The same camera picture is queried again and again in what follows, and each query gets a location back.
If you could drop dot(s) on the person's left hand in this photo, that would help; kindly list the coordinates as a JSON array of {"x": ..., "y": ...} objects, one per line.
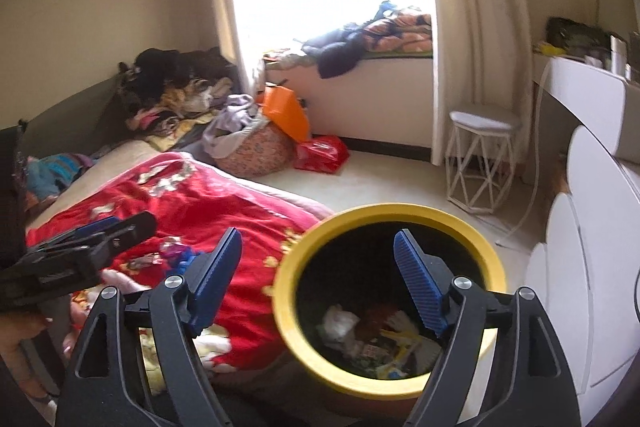
[{"x": 17, "y": 326}]

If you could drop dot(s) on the lavender garment in basket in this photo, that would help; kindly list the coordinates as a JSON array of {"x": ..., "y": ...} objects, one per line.
[{"x": 235, "y": 123}]

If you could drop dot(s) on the dark jacket on windowsill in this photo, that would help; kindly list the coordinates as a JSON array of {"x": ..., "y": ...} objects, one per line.
[{"x": 337, "y": 52}]

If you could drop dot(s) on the cream curtain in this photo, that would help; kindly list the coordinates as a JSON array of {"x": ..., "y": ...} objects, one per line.
[{"x": 481, "y": 54}]

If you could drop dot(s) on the red plastic bag on floor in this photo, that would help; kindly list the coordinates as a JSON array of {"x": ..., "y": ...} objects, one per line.
[{"x": 324, "y": 154}]

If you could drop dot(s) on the grey headboard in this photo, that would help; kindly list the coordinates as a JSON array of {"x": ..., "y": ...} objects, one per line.
[{"x": 83, "y": 123}]

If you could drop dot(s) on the floral laundry basket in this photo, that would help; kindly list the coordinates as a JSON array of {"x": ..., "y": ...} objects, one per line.
[{"x": 265, "y": 151}]

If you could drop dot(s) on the beige bed sheet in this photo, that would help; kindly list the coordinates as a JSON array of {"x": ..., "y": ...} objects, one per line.
[{"x": 122, "y": 158}]

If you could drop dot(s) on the white dresser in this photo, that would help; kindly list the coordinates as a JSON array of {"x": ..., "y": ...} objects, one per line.
[{"x": 586, "y": 271}]

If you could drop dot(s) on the dark box on dresser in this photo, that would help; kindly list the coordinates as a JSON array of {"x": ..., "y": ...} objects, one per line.
[{"x": 578, "y": 39}]

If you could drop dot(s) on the red floral blanket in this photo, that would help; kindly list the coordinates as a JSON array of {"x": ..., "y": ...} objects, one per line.
[{"x": 194, "y": 204}]

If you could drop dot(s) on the pile of clothes on bed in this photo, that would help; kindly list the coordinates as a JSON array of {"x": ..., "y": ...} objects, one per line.
[{"x": 169, "y": 96}]

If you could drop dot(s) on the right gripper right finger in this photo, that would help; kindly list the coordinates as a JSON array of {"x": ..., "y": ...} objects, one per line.
[{"x": 529, "y": 384}]

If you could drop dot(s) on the white wire frame stool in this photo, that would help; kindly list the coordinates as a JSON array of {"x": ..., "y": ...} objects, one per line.
[{"x": 480, "y": 159}]

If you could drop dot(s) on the yellow rimmed trash bin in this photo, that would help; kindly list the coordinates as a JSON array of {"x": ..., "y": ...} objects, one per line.
[{"x": 348, "y": 260}]

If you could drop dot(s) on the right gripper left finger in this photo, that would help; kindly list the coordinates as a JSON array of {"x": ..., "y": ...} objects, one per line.
[{"x": 135, "y": 363}]

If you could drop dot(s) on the orange patterned quilt on windowsill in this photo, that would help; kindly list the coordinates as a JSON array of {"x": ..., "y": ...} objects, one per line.
[{"x": 402, "y": 32}]

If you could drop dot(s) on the orange shopping bag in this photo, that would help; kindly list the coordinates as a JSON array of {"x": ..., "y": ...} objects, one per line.
[{"x": 282, "y": 107}]

